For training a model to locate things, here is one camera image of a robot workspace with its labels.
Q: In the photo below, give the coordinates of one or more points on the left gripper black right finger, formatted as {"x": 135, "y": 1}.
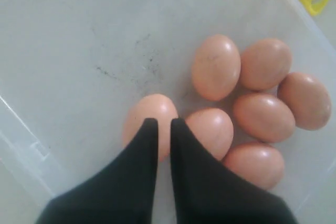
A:
{"x": 207, "y": 192}

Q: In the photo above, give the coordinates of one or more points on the clear plastic bin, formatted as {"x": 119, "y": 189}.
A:
{"x": 70, "y": 70}

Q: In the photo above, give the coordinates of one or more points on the brown egg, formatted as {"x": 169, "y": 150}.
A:
{"x": 264, "y": 64}
{"x": 156, "y": 106}
{"x": 216, "y": 67}
{"x": 307, "y": 98}
{"x": 265, "y": 117}
{"x": 214, "y": 129}
{"x": 258, "y": 163}

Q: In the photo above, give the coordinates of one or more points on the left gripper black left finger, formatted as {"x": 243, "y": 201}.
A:
{"x": 123, "y": 192}

